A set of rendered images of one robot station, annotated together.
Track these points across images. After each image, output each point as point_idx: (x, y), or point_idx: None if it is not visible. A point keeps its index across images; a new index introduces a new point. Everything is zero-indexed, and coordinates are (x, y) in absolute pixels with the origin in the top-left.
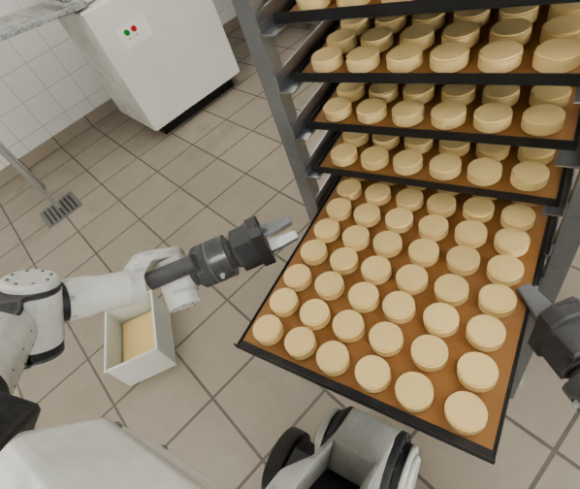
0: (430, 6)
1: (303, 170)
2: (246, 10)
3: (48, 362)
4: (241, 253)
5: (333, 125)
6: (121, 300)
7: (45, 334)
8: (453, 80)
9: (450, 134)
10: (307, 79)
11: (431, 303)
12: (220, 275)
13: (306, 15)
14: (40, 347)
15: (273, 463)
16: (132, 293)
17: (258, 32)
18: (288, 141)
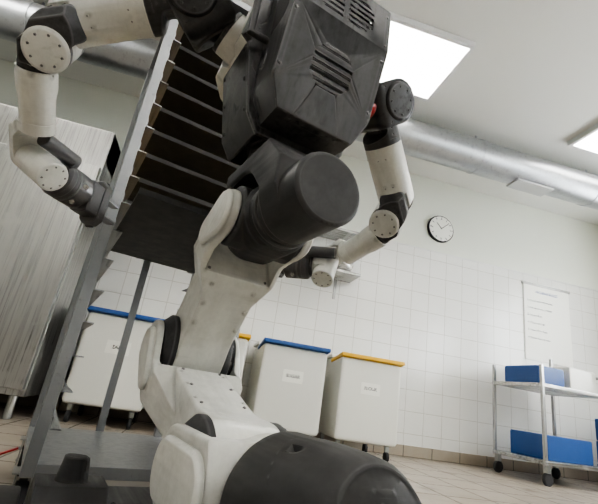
0: (211, 155)
1: (122, 196)
2: (146, 115)
3: (67, 61)
4: (95, 190)
5: (151, 182)
6: (54, 114)
7: (76, 54)
8: (213, 181)
9: (207, 203)
10: (149, 156)
11: None
12: (85, 185)
13: (164, 135)
14: (74, 52)
15: None
16: (55, 122)
17: (145, 124)
18: (124, 175)
